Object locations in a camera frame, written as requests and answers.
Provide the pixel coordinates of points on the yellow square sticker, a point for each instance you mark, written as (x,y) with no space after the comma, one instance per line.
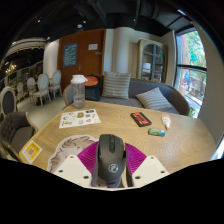
(32,151)

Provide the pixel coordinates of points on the clear bottle with white lid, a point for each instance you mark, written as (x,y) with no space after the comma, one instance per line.
(79,93)

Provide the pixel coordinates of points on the white and pink tube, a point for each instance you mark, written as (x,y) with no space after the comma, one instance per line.
(166,120)

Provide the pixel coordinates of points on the black computer mouse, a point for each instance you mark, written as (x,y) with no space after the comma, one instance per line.
(110,156)

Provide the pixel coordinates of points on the black and orange backpack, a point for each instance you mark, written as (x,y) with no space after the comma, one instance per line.
(93,88)

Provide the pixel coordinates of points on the brown wooden door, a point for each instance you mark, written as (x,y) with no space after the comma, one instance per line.
(88,63)

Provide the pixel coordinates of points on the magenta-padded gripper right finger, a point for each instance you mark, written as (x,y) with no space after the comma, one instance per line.
(150,168)

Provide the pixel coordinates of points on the large striped cushion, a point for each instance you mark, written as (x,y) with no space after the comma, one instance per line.
(116,85)

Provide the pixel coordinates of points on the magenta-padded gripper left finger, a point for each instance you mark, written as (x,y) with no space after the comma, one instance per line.
(71,166)

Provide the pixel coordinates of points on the group of white chairs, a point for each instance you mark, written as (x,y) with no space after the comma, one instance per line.
(43,85)

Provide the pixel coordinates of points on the arched glass-door cabinet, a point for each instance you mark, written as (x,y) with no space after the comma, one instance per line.
(151,61)

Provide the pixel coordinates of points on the red and black flat case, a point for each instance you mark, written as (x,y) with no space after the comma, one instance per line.
(141,119)

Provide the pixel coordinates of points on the dark grey tufted chair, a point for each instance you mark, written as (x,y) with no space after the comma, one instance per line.
(16,130)

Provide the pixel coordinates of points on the blue poster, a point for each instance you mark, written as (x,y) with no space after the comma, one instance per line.
(70,54)

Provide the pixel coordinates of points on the large window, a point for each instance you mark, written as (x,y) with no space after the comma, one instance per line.
(193,73)

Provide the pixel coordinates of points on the grey sofa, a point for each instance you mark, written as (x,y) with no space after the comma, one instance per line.
(140,87)

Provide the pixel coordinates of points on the small white door sign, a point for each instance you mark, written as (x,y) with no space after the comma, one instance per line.
(93,46)

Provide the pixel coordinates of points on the white sticker sheet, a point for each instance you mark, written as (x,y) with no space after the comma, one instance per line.
(78,119)

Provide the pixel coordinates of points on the small striped cushion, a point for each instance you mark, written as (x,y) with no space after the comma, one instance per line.
(154,99)

